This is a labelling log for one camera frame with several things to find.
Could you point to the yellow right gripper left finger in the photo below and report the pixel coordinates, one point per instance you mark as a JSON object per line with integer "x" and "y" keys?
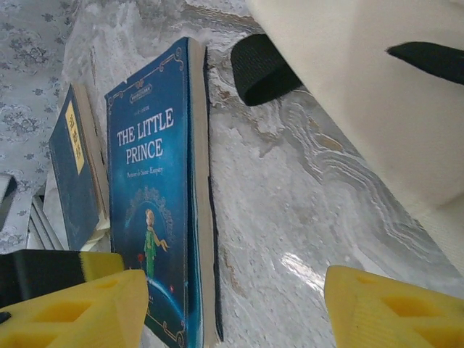
{"x": 72, "y": 319}

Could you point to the aluminium side rail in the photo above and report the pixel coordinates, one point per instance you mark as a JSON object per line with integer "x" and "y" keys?
{"x": 47, "y": 224}

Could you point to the dark blue book yellow label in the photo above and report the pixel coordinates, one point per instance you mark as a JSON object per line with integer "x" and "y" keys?
{"x": 72, "y": 188}

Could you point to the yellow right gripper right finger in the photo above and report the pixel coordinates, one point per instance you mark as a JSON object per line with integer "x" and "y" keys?
{"x": 398, "y": 319}

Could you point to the blue Little Prince book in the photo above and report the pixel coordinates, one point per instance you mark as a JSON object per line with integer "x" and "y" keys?
{"x": 145, "y": 181}

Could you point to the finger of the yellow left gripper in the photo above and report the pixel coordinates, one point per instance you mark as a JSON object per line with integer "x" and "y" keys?
{"x": 103, "y": 264}

